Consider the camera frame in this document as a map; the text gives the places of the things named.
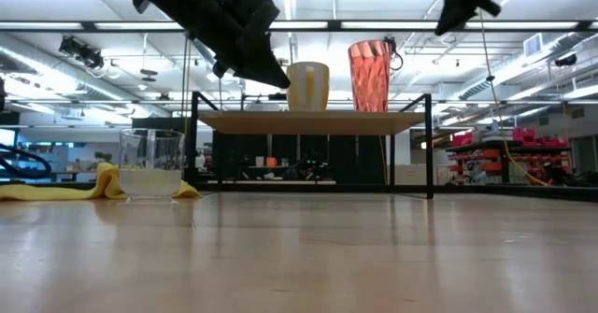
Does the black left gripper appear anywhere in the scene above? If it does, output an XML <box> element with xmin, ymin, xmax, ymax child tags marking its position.
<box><xmin>177</xmin><ymin>0</ymin><xmax>291</xmax><ymax>90</ymax></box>

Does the yellow cloth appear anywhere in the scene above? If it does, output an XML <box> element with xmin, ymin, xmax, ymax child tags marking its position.
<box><xmin>0</xmin><ymin>162</ymin><xmax>203</xmax><ymax>202</ymax></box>

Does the yellow and white mug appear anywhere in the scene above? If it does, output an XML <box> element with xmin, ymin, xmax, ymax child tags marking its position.
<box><xmin>286</xmin><ymin>61</ymin><xmax>331</xmax><ymax>113</ymax></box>

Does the yellow cable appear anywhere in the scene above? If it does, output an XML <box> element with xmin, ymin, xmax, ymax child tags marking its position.
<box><xmin>479</xmin><ymin>8</ymin><xmax>550</xmax><ymax>187</ymax></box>

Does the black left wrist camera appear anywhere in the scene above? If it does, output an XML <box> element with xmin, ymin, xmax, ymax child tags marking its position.
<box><xmin>231</xmin><ymin>0</ymin><xmax>281</xmax><ymax>41</ymax></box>

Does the orange faceted plastic tumbler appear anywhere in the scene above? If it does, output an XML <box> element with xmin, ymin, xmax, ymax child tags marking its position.
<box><xmin>347</xmin><ymin>39</ymin><xmax>393</xmax><ymax>113</ymax></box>

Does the clear glass mug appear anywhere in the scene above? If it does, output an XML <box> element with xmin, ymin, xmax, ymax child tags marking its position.
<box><xmin>118</xmin><ymin>127</ymin><xmax>187</xmax><ymax>206</ymax></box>

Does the wooden shelf with black legs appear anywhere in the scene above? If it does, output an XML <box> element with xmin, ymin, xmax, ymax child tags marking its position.
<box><xmin>189</xmin><ymin>91</ymin><xmax>434</xmax><ymax>200</ymax></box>

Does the black looped cable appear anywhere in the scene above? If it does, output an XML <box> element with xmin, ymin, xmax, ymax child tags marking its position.
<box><xmin>0</xmin><ymin>143</ymin><xmax>52</xmax><ymax>181</ymax></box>

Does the linear ceiling light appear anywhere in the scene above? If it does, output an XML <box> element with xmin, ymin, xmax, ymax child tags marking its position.
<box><xmin>0</xmin><ymin>19</ymin><xmax>598</xmax><ymax>34</ymax></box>

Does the rack with red bins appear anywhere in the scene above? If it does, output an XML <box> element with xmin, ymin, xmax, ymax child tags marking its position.
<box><xmin>446</xmin><ymin>126</ymin><xmax>574</xmax><ymax>186</ymax></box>

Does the black metal rig frame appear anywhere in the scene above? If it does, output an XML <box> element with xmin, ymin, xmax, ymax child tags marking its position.
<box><xmin>0</xmin><ymin>179</ymin><xmax>598</xmax><ymax>203</ymax></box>

